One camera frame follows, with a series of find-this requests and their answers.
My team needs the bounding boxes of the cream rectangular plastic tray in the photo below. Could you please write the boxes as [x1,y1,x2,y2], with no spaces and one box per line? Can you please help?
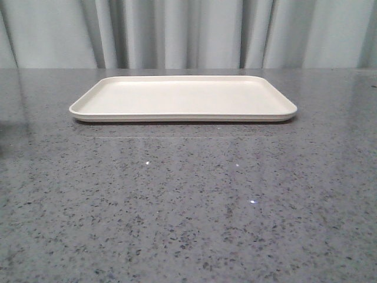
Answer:
[69,75,297,123]

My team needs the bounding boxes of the pale green pleated curtain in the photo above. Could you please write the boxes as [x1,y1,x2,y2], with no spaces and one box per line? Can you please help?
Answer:
[1,1,376,69]

